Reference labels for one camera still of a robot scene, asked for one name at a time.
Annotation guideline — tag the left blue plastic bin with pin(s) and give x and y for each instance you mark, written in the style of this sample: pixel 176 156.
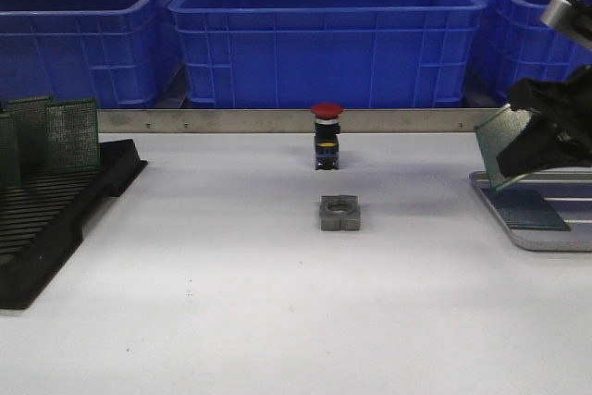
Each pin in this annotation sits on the left blue plastic bin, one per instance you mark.
pixel 123 53

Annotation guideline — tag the red emergency stop button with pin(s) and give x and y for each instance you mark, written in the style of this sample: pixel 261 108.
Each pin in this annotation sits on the red emergency stop button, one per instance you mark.
pixel 326 131

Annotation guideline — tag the silver metal tray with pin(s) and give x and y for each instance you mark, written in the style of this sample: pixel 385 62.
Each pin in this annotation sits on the silver metal tray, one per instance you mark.
pixel 568 192

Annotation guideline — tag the green perforated circuit board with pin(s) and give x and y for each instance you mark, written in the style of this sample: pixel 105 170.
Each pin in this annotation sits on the green perforated circuit board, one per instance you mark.
pixel 525 210

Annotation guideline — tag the grey square metal mount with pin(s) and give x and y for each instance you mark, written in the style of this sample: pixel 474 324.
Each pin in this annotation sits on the grey square metal mount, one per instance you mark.
pixel 340 213

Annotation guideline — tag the centre blue plastic bin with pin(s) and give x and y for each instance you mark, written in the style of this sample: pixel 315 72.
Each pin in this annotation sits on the centre blue plastic bin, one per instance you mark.
pixel 272 54

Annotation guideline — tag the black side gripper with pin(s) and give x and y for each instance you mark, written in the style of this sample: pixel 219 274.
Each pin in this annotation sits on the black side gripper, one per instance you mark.
pixel 563 138

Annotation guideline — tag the blue plastic bin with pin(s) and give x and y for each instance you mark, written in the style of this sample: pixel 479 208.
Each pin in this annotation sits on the blue plastic bin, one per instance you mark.
pixel 513 43
pixel 272 54
pixel 123 53

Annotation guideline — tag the right blue plastic bin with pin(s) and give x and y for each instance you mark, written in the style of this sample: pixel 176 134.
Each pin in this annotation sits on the right blue plastic bin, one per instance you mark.
pixel 513 43

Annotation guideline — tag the black slotted board rack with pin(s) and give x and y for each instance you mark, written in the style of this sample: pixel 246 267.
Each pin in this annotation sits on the black slotted board rack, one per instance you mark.
pixel 42 219

